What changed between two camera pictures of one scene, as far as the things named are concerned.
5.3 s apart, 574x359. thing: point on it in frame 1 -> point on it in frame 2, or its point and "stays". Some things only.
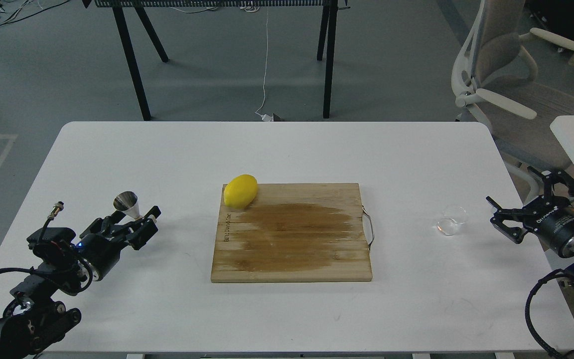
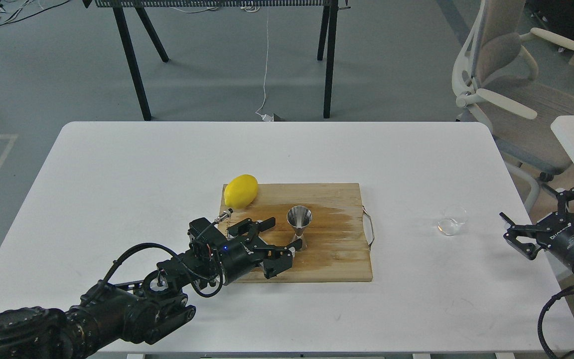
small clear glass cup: (453, 219) stays
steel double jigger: (127, 201) -> (299, 217)
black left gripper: (101, 245) -> (237, 256)
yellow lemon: (240, 191) stays
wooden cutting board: (294, 233) stays
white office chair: (494, 75) stays
